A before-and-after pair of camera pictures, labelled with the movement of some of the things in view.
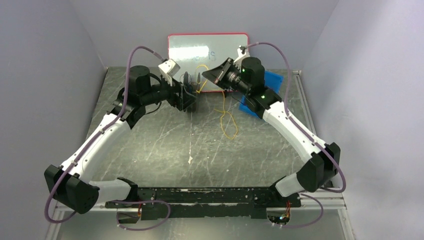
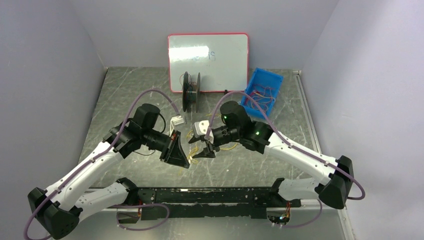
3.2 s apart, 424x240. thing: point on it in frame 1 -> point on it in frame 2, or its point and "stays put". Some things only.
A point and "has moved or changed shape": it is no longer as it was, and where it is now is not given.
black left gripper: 180,94 -> 170,145
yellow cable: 228,123 has moved or changed shape
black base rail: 243,203 stays put
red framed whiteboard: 196,53 stays put
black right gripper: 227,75 -> 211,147
